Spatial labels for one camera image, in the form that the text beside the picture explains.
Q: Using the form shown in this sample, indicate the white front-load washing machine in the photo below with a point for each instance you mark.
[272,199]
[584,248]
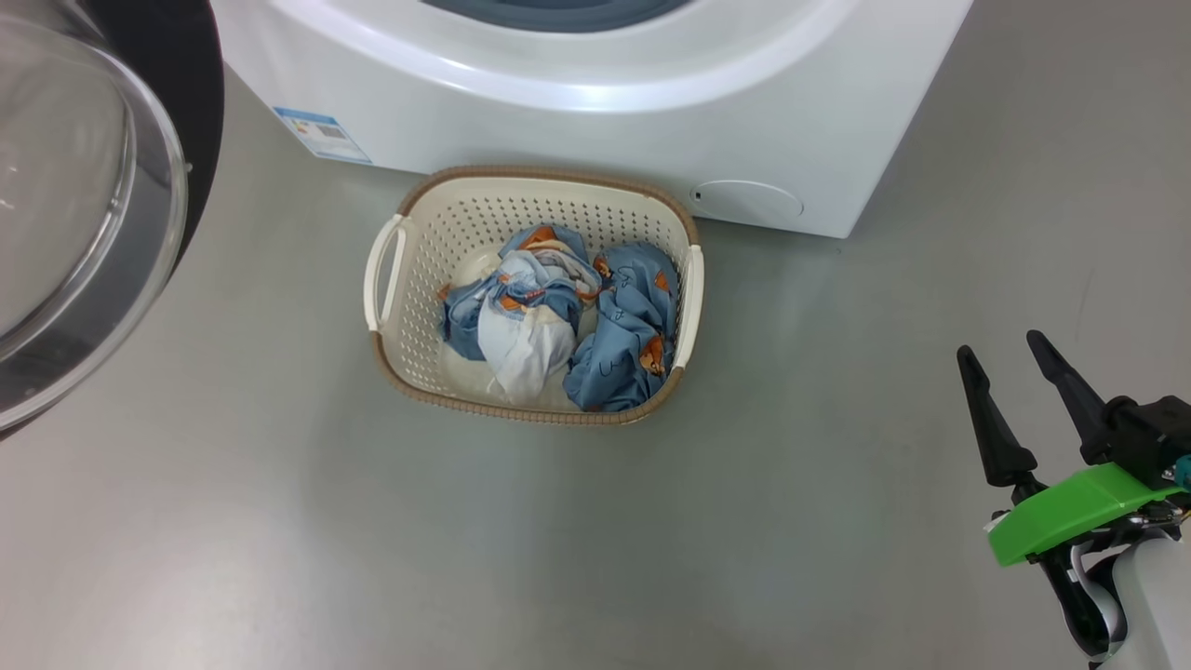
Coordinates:
[577,121]

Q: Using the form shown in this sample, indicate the blue and white garment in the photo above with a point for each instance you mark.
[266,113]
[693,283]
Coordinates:
[526,344]

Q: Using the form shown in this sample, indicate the blue energy label sticker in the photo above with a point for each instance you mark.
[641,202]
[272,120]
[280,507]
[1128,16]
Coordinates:
[321,135]

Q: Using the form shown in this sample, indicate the black round glass washer door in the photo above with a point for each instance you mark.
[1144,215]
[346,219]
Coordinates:
[84,205]

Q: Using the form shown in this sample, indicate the cream perforated laundry basket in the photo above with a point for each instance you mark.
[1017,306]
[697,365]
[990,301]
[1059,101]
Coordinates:
[447,223]

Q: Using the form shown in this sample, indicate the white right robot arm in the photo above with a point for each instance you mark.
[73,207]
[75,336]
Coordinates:
[1158,605]

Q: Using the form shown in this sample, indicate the round white filter cover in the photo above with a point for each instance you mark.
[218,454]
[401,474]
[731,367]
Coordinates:
[744,200]

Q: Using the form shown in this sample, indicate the blue garment with orange print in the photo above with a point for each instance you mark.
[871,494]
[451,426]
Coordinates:
[623,316]

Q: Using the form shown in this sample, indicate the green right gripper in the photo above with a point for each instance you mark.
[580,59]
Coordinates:
[1061,516]

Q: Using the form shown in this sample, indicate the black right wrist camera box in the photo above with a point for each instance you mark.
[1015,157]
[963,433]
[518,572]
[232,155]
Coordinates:
[1149,433]

